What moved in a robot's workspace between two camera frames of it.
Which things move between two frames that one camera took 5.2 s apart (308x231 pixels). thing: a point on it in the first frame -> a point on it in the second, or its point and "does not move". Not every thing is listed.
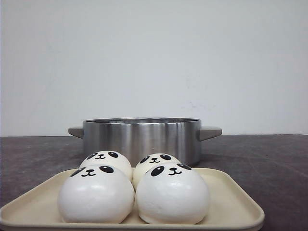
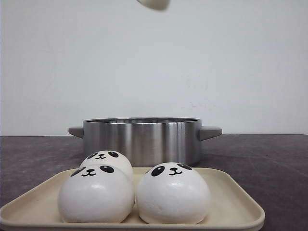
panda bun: x=149 y=161 -> x=156 y=5
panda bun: x=173 y=194 does not move
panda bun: x=109 y=158 does not move
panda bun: x=96 y=194 does not move
